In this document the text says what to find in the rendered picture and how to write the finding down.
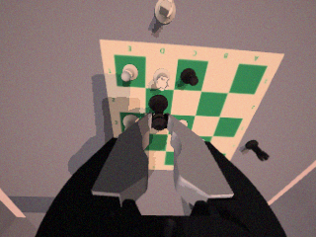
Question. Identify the green and cream chessboard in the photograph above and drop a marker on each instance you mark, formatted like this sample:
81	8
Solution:
219	108

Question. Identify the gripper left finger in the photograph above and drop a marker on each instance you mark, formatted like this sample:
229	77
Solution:
117	171

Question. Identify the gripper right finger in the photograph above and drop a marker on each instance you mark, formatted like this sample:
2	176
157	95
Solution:
204	173

